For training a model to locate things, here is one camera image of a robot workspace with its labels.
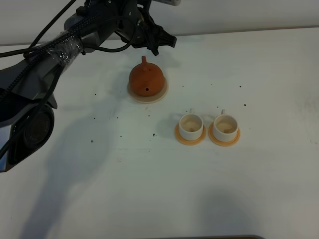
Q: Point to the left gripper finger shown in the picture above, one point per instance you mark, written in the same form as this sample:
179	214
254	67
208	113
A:
155	36

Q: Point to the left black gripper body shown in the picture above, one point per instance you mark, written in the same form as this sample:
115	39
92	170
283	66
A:
129	19

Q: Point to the brown clay teapot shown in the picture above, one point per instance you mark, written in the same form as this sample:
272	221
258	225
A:
146	79

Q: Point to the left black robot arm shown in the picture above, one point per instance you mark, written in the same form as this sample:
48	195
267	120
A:
26	88

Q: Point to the beige round teapot coaster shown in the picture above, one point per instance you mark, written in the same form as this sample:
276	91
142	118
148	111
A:
151	99

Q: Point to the left white teacup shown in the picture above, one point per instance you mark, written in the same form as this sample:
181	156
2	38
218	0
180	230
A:
191	126

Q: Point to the white teacup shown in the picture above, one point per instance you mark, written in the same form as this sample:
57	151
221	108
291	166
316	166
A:
225	127
191	126

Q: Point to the right orange cup coaster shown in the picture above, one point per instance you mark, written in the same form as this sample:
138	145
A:
220	143

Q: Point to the orange cup coaster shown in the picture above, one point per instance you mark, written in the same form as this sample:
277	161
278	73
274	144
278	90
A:
220	143
189	142

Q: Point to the left orange cup coaster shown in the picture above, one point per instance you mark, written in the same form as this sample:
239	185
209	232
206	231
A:
189	142

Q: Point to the right white teacup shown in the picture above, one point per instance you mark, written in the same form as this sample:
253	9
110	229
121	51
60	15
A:
225	127

